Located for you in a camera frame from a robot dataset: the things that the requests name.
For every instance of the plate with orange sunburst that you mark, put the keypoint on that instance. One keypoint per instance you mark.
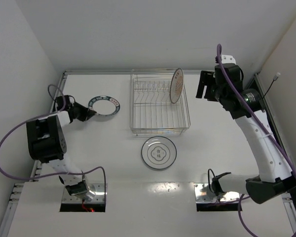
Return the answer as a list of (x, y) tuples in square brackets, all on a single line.
[(176, 86)]

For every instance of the metal wire dish rack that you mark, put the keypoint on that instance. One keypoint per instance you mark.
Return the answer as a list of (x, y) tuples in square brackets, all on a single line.
[(151, 110)]

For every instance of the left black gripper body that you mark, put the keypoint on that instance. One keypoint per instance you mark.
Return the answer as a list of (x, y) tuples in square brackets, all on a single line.
[(79, 111)]

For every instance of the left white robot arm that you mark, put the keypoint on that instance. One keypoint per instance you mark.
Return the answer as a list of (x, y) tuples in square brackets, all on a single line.
[(47, 144)]

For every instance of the plate with dark blue rim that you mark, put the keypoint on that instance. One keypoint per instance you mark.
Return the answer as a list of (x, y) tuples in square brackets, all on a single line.
[(104, 106)]

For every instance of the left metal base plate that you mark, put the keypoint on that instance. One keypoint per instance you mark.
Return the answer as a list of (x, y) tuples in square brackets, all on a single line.
[(96, 195)]

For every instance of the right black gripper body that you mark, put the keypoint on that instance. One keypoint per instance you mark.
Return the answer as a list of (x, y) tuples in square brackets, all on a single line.
[(207, 85)]

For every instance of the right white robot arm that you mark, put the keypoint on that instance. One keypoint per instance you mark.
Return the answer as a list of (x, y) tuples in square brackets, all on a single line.
[(275, 177)]

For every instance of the white plate with black rim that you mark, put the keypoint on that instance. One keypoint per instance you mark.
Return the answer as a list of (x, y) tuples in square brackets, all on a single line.
[(158, 152)]

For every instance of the metal base plate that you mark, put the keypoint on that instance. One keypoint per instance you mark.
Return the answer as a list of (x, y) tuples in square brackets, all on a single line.
[(96, 195), (204, 196)]

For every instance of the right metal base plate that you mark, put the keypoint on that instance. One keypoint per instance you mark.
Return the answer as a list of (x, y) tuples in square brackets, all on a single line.
[(204, 196)]

